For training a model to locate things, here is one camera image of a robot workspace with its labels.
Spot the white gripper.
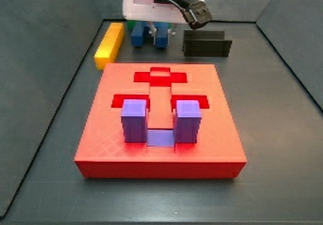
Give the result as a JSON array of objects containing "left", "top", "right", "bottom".
[{"left": 123, "top": 0, "right": 204, "bottom": 36}]

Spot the blue U-shaped block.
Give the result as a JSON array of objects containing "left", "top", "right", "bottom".
[{"left": 129, "top": 21, "right": 171, "bottom": 49}]

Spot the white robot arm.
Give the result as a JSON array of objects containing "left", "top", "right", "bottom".
[{"left": 123, "top": 0, "right": 212, "bottom": 29}]

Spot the black angled fixture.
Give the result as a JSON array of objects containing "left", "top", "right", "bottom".
[{"left": 183, "top": 30, "right": 232, "bottom": 58}]

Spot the green arch block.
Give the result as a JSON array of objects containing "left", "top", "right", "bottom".
[{"left": 127, "top": 20, "right": 136, "bottom": 27}]

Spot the yellow long bar block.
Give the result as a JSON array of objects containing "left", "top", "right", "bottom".
[{"left": 93, "top": 23, "right": 125, "bottom": 70}]

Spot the purple U-shaped block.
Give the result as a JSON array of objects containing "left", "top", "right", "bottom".
[{"left": 121, "top": 99, "right": 201, "bottom": 147}]

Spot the red slotted base block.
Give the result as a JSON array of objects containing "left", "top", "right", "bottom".
[{"left": 75, "top": 63, "right": 247, "bottom": 179}]

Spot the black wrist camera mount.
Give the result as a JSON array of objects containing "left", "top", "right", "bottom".
[{"left": 153, "top": 0, "right": 212, "bottom": 30}]

